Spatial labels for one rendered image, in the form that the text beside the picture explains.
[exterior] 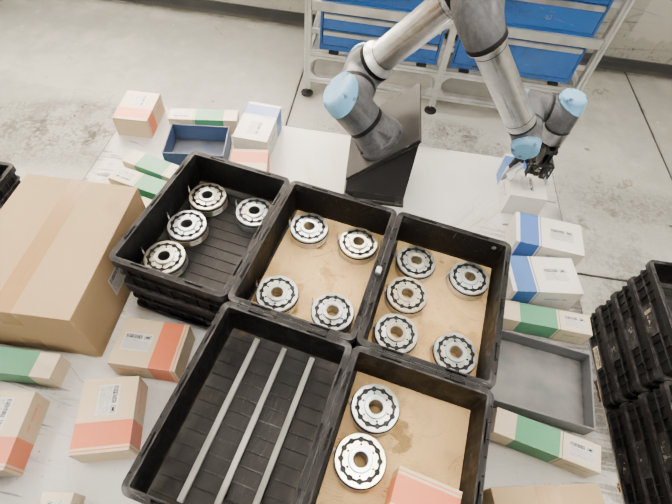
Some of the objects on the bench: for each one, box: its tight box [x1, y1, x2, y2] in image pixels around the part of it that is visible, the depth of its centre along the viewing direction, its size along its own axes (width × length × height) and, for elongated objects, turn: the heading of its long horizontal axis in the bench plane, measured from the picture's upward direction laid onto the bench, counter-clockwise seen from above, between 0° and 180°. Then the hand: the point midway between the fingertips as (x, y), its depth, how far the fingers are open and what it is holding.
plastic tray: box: [490, 329, 596, 435], centre depth 114 cm, size 27×20×5 cm
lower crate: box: [124, 282, 216, 330], centre depth 125 cm, size 40×30×12 cm
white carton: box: [496, 153, 548, 216], centre depth 152 cm, size 20×12×9 cm, turn 169°
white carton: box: [232, 101, 282, 159], centre depth 159 cm, size 20×12×9 cm, turn 167°
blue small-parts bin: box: [162, 124, 232, 166], centre depth 153 cm, size 20×15×7 cm
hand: (522, 181), depth 151 cm, fingers closed on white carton, 14 cm apart
